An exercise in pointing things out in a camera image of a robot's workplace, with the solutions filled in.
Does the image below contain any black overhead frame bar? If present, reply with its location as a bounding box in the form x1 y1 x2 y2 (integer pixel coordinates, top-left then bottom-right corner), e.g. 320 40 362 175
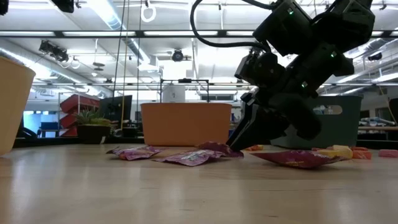
0 29 398 39

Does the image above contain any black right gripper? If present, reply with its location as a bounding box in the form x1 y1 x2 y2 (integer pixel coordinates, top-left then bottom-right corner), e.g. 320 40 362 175
226 67 323 152

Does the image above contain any thin black hanging cable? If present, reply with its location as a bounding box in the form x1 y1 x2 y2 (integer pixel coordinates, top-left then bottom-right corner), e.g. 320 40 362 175
112 0 127 99

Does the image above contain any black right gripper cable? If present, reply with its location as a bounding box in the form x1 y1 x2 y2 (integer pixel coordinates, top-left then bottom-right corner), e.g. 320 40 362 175
189 0 277 52

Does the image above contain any orange plastic bin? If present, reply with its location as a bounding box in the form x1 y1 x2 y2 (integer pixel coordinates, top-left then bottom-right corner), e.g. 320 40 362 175
140 102 233 147

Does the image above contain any white cylindrical background object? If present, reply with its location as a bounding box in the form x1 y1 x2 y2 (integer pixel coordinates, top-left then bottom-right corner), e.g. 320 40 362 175
162 84 187 103

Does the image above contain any white hanging ring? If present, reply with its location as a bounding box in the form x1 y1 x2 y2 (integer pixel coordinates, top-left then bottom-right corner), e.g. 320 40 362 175
140 0 157 23

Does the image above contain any purple Skittles candy bag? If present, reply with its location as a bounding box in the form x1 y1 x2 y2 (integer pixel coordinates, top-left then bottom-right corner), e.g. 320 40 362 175
251 149 349 170
105 145 162 161
198 141 245 159
152 149 228 167

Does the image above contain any wooden background table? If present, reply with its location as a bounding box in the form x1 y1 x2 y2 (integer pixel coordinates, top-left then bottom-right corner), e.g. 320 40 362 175
357 116 398 141

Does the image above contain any yellow plastic bin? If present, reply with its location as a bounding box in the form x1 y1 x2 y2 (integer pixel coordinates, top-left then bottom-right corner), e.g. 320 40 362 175
0 55 37 156

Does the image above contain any teal plastic bin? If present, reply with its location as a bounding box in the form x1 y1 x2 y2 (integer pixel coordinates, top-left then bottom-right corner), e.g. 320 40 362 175
270 95 363 150

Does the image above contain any black background monitor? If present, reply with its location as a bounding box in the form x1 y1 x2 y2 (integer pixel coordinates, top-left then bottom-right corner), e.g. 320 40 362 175
98 95 134 130

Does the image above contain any pink Starburst candy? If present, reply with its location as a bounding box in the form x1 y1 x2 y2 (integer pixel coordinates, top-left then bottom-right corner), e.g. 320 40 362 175
378 149 398 158

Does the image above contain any red bin rack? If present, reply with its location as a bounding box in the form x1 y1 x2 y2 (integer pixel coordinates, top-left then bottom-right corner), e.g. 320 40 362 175
58 93 101 138

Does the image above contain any black ceiling camera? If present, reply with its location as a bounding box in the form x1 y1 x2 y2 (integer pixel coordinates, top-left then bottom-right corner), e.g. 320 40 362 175
171 49 185 62

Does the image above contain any black background rail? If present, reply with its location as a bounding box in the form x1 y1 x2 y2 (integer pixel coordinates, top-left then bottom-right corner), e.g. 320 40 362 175
30 81 398 87

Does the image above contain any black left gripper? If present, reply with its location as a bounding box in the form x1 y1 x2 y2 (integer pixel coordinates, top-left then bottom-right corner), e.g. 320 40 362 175
51 0 75 14

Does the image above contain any small potted green plant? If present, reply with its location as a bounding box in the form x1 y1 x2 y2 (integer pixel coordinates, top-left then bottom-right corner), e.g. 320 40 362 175
75 108 112 145

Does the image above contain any black aluminium table frame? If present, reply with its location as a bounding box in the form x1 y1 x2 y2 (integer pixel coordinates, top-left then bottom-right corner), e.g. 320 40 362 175
14 136 398 149

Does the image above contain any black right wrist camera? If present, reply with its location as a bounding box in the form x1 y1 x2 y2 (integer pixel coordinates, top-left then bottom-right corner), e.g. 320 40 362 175
234 51 286 91

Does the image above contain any dark background table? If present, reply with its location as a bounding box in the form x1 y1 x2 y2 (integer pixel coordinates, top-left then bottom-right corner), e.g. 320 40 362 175
37 121 60 138

